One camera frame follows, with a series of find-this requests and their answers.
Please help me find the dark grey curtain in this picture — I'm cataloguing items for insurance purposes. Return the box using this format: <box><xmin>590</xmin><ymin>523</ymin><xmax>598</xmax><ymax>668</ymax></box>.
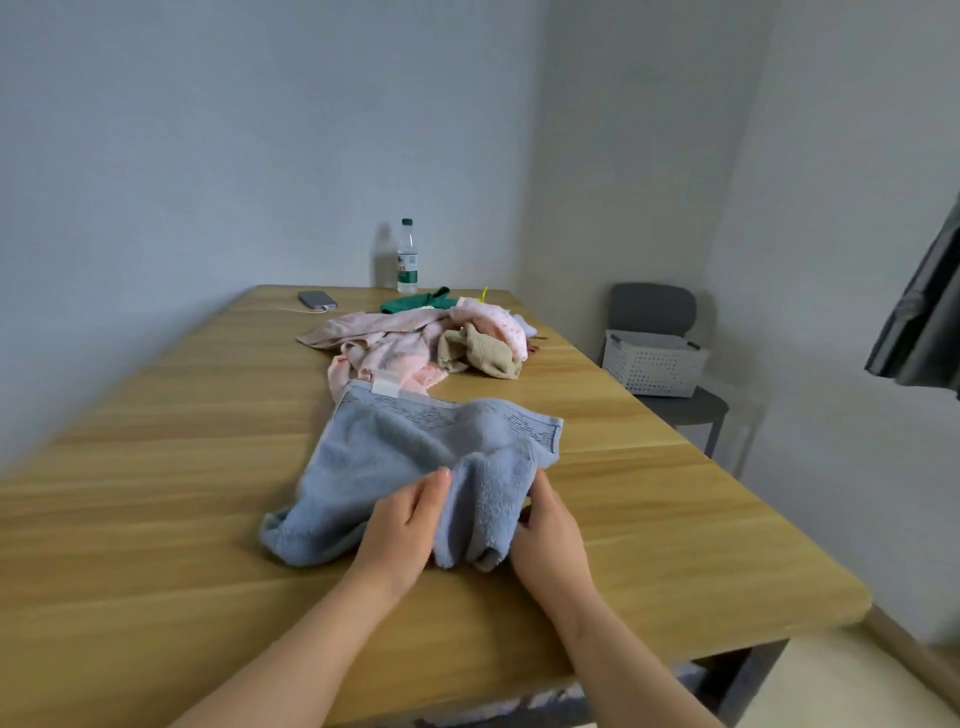
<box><xmin>864</xmin><ymin>191</ymin><xmax>960</xmax><ymax>401</ymax></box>

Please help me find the person's right forearm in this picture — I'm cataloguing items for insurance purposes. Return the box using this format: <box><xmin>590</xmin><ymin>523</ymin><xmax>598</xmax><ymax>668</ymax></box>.
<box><xmin>551</xmin><ymin>590</ymin><xmax>725</xmax><ymax>728</ymax></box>

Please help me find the person's left hand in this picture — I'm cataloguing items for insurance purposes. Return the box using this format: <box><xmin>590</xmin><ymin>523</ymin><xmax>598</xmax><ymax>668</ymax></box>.
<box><xmin>348</xmin><ymin>467</ymin><xmax>454</xmax><ymax>601</ymax></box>

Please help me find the grey chair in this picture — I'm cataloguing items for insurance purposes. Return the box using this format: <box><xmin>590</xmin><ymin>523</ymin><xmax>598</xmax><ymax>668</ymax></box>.
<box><xmin>605</xmin><ymin>282</ymin><xmax>730</xmax><ymax>460</ymax></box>

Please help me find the pink dotted cloth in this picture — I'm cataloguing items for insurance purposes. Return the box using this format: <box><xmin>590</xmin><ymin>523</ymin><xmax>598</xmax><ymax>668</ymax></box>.
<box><xmin>449</xmin><ymin>296</ymin><xmax>530</xmax><ymax>363</ymax></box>

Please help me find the pale pink towel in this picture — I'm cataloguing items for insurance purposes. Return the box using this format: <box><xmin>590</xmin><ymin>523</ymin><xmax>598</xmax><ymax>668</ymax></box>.
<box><xmin>296</xmin><ymin>307</ymin><xmax>455</xmax><ymax>397</ymax></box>

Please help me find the wooden table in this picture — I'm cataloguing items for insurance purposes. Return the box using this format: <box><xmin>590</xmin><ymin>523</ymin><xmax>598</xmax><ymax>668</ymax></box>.
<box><xmin>0</xmin><ymin>284</ymin><xmax>874</xmax><ymax>728</ymax></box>

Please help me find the green cloth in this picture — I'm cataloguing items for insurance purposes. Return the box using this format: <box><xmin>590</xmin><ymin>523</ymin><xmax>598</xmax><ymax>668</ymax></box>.
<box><xmin>379</xmin><ymin>286</ymin><xmax>459</xmax><ymax>315</ymax></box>

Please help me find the white plastic basket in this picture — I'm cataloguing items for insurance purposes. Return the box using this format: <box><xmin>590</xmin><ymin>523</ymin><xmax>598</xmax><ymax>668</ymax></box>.
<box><xmin>602</xmin><ymin>329</ymin><xmax>712</xmax><ymax>399</ymax></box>

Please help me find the person's right hand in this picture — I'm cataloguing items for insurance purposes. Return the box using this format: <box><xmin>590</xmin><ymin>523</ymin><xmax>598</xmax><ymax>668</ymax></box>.
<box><xmin>509</xmin><ymin>468</ymin><xmax>598</xmax><ymax>620</ymax></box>

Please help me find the grey-blue towel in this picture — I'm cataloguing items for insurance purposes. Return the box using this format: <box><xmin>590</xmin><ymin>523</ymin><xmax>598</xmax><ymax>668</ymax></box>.
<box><xmin>260</xmin><ymin>369</ymin><xmax>565</xmax><ymax>573</ymax></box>

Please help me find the person's left forearm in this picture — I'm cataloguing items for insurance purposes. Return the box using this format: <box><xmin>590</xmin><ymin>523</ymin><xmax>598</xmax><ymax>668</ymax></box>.
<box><xmin>168</xmin><ymin>569</ymin><xmax>408</xmax><ymax>728</ymax></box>

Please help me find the tan brown towel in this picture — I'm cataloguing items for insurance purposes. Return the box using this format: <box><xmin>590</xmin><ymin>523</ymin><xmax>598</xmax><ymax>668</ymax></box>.
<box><xmin>436</xmin><ymin>322</ymin><xmax>523</xmax><ymax>381</ymax></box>

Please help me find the clear green-label water bottle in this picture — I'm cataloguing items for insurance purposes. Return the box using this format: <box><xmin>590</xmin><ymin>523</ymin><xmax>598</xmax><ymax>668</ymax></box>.
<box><xmin>395</xmin><ymin>218</ymin><xmax>420</xmax><ymax>295</ymax></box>

